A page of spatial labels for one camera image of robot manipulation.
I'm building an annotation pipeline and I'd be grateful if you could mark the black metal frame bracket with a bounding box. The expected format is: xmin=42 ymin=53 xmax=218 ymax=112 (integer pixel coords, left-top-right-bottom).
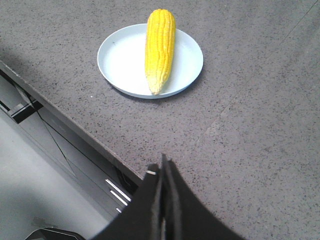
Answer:
xmin=0 ymin=69 xmax=45 ymax=125

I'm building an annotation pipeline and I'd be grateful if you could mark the black cable under table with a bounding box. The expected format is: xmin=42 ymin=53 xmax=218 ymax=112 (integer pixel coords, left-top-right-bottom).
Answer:
xmin=12 ymin=82 xmax=133 ymax=191

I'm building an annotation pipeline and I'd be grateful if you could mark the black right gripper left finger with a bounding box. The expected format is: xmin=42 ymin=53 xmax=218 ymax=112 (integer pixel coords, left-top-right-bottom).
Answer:
xmin=94 ymin=164 xmax=160 ymax=240

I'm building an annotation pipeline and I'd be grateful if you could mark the yellow corn cob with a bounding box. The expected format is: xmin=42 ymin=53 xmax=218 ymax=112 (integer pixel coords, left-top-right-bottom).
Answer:
xmin=144 ymin=9 xmax=176 ymax=95

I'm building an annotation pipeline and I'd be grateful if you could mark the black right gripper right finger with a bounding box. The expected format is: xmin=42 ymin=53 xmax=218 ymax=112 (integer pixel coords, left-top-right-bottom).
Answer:
xmin=161 ymin=154 xmax=243 ymax=240

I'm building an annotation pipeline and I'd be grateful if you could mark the light blue round plate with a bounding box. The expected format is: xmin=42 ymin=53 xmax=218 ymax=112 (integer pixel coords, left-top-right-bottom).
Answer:
xmin=97 ymin=24 xmax=204 ymax=99

